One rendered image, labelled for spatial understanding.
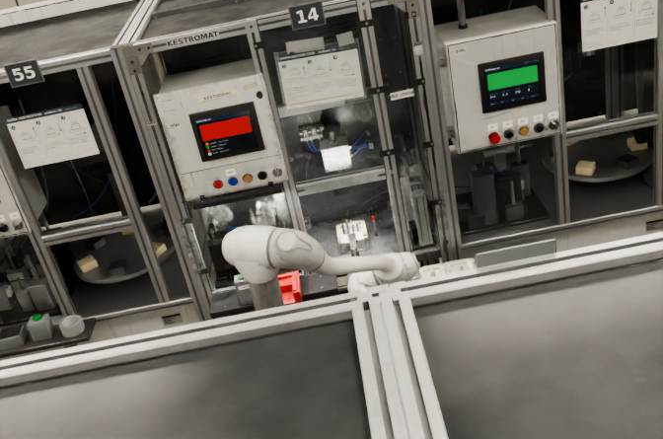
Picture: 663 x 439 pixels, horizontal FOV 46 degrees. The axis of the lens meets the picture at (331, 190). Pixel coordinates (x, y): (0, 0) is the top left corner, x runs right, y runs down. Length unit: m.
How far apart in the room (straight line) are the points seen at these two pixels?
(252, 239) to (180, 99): 0.74
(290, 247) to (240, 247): 0.19
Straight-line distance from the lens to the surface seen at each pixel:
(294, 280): 3.21
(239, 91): 2.94
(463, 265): 3.29
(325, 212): 3.67
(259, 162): 3.05
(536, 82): 3.07
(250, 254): 2.48
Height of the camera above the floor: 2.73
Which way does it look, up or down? 27 degrees down
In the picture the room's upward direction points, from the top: 12 degrees counter-clockwise
